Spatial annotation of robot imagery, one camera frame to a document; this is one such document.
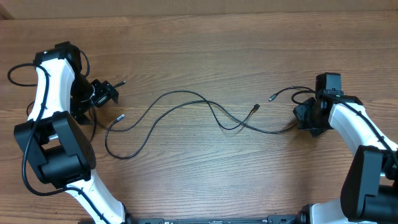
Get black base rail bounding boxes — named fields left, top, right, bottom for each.
left=125, top=212, right=310, bottom=224

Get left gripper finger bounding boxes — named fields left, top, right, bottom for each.
left=74, top=112, right=91, bottom=125
left=102, top=81, right=119, bottom=104

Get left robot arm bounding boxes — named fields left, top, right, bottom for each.
left=14, top=42, right=134, bottom=223

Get black cable three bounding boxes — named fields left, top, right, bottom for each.
left=88, top=80, right=261, bottom=142

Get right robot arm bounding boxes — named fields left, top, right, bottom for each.
left=293, top=73, right=397, bottom=223

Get black cable two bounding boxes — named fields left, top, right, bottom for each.
left=104, top=86, right=317, bottom=160

